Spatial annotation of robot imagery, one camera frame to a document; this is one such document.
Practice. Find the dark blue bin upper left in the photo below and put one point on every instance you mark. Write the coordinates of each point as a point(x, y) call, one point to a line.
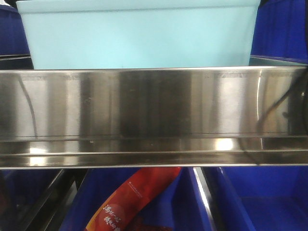
point(12, 34)

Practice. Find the dark blue bin upper right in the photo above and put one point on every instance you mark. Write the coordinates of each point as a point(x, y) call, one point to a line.
point(282, 30)

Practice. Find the dark blue bin lower right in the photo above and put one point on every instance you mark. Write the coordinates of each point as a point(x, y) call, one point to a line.
point(262, 198)

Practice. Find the stainless steel shelf rail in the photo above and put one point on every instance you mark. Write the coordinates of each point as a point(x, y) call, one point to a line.
point(219, 116)

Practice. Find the red snack package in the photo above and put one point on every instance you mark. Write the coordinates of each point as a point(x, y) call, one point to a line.
point(131, 197)

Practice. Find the dark blue bin lower centre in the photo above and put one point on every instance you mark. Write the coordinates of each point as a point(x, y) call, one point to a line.
point(180, 207)

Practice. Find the dark blue bin lower left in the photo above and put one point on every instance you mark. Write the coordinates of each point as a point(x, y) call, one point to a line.
point(24, 187)

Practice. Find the light blue plastic bin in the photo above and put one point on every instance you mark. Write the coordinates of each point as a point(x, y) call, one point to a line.
point(95, 34)

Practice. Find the dark blue bin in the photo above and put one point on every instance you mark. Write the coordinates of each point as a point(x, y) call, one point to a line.
point(12, 34)
point(180, 207)
point(282, 30)
point(262, 198)
point(24, 187)

